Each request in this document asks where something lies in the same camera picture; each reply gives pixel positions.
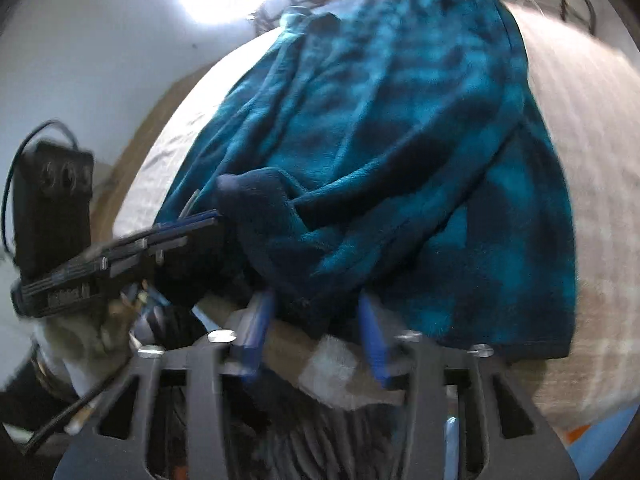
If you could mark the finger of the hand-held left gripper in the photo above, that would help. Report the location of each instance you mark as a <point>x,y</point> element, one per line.
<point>170,240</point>

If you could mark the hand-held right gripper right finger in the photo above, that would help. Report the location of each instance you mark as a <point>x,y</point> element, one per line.
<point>375,345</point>

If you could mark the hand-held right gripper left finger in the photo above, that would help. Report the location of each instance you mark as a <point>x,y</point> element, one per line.
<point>257,340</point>

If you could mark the teal plaid fleece jacket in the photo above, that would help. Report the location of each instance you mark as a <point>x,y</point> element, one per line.
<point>400,160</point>

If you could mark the person's left forearm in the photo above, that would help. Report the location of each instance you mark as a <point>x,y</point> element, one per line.
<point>25,405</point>

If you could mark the person's left hand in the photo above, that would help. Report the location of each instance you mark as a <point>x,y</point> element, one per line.
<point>95,340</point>

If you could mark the person's striped clothing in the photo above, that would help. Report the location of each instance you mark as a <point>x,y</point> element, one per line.
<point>320,440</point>

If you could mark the orange cloth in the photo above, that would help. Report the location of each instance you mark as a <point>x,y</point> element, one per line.
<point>577,430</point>

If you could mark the blue plastic sheet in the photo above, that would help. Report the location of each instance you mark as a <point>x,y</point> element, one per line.
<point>585,452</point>

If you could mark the beige checked blanket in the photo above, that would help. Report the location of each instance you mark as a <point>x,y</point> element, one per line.
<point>590,210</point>

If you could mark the black metal tube frame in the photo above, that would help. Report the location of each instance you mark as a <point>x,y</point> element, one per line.
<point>563,2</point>

